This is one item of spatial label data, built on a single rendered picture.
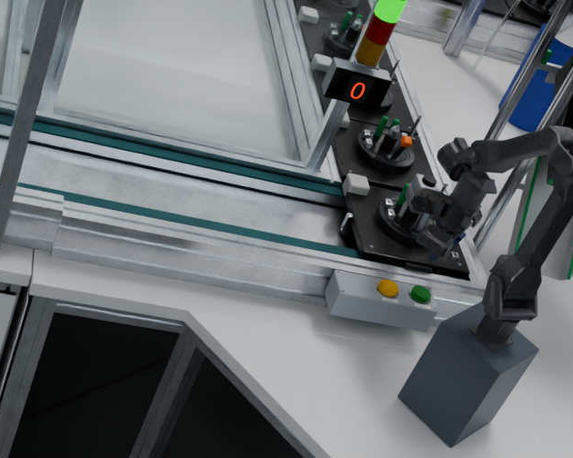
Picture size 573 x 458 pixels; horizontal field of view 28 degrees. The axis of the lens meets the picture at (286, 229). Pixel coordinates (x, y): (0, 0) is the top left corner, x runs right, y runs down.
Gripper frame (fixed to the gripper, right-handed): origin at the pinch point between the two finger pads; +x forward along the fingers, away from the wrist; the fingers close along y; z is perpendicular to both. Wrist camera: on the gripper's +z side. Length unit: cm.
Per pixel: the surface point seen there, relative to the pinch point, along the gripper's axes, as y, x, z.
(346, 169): -20.6, 9.6, 29.3
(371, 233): -5.3, 9.7, 14.4
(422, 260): -7.5, 9.7, 2.9
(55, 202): 43, 11, 58
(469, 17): -126, 7, 46
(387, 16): -9.6, -30.4, 31.9
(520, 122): -107, 18, 15
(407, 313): 6.5, 12.9, -2.0
